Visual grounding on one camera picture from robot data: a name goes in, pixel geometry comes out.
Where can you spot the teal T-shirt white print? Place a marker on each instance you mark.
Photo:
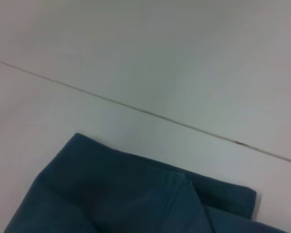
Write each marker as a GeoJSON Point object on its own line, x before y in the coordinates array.
{"type": "Point", "coordinates": [135, 194]}

